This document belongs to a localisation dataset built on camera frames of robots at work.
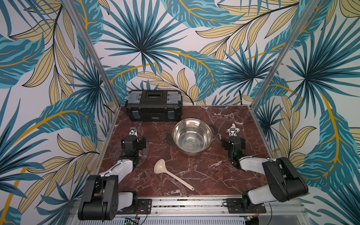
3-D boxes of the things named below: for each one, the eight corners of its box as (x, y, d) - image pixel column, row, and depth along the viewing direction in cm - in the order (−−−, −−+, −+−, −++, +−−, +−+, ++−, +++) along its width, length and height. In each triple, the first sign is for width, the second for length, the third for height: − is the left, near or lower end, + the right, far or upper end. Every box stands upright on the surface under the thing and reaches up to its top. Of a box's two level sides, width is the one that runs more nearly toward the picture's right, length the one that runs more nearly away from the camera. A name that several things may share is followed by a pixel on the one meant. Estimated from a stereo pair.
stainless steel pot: (166, 148, 97) (165, 137, 86) (185, 123, 111) (186, 111, 100) (197, 167, 89) (200, 157, 78) (213, 138, 103) (218, 126, 92)
